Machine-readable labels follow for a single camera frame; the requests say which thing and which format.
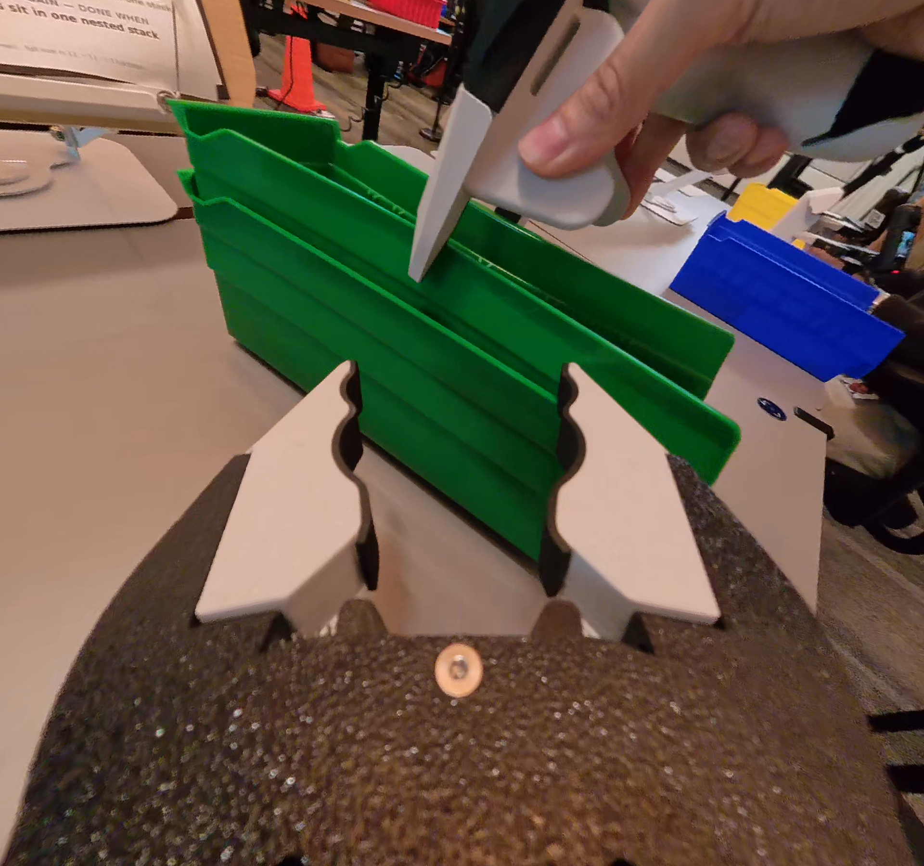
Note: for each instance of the wooden-top table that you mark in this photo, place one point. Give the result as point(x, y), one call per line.
point(332, 7)

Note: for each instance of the orange traffic cone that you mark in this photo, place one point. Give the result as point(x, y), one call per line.
point(296, 86)

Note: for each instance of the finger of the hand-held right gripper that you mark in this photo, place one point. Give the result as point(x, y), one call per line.
point(448, 173)

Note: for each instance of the printed instruction sheet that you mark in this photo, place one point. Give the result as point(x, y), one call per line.
point(101, 14)

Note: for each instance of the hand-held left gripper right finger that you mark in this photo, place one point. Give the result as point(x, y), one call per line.
point(635, 534)

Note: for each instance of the black metal frame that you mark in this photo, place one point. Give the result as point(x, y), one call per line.
point(903, 780)

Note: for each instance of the yellow plastic bin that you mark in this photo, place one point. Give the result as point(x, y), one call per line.
point(763, 206)

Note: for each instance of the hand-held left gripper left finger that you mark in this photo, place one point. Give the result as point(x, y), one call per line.
point(282, 534)

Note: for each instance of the instruction sheet on stand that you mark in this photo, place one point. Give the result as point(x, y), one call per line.
point(224, 14)

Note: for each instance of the person's right hand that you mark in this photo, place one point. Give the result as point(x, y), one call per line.
point(780, 0)

